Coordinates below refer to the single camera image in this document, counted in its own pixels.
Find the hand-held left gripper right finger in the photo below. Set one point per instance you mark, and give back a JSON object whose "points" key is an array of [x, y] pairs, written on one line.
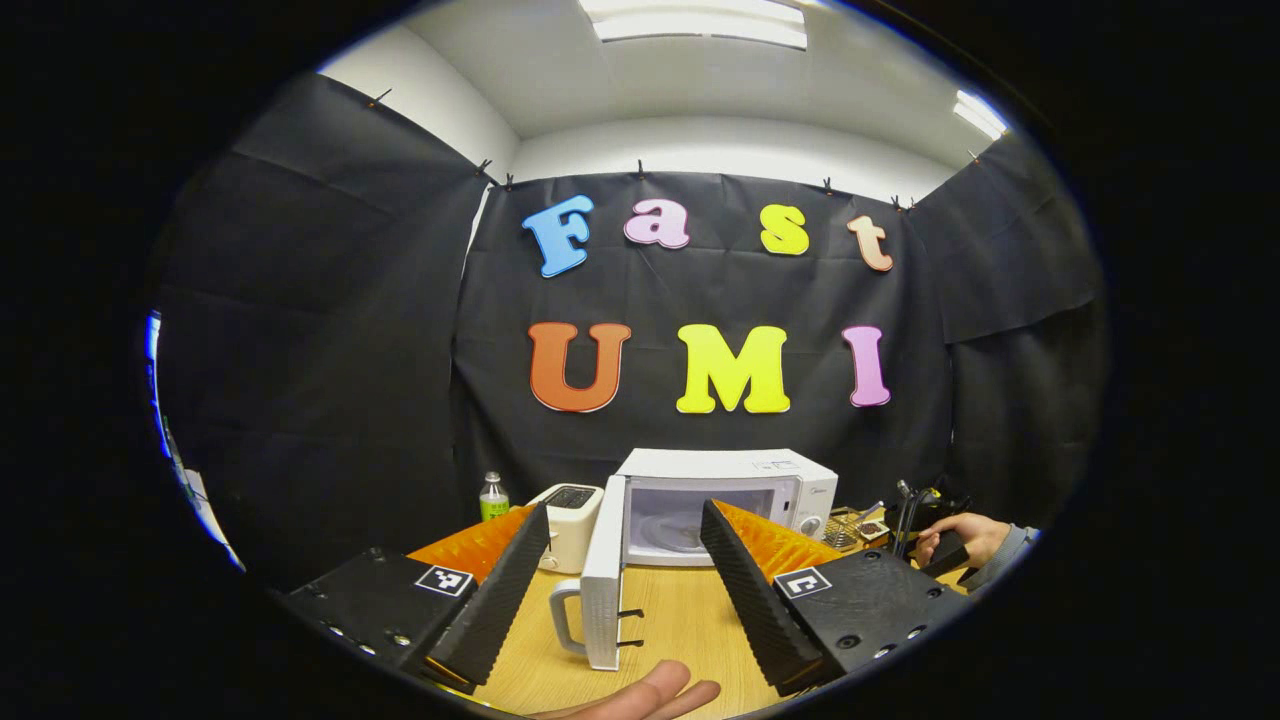
{"points": [[750, 600]]}

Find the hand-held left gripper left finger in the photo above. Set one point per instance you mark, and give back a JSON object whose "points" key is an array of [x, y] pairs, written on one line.
{"points": [[500, 600]]}

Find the white microwave oven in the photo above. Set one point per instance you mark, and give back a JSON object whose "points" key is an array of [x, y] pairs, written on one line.
{"points": [[720, 465]]}

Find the green label drink bottle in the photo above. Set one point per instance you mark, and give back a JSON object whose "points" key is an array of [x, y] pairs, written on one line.
{"points": [[494, 505]]}

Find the white toaster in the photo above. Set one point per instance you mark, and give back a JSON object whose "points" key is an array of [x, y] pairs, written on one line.
{"points": [[572, 530]]}

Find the black backdrop cloth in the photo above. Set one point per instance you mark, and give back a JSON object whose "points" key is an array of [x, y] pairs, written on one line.
{"points": [[700, 290]]}

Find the ceiling light panel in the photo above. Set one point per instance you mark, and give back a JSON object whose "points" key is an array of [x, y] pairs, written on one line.
{"points": [[980, 113], [700, 25]]}

